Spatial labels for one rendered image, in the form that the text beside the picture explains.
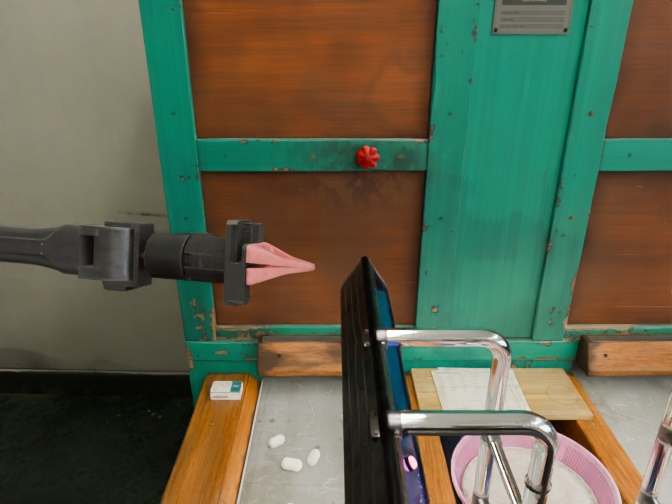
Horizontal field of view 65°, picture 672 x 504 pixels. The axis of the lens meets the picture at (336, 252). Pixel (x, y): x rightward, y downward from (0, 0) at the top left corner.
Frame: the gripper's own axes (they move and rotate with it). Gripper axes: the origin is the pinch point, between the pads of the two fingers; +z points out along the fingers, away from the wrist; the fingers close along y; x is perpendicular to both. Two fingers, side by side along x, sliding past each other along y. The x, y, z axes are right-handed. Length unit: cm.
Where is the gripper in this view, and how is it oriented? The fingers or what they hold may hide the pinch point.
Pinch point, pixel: (307, 266)
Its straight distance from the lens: 63.3
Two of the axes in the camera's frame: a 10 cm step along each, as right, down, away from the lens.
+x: -1.6, 0.7, -9.8
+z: 9.9, 0.7, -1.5
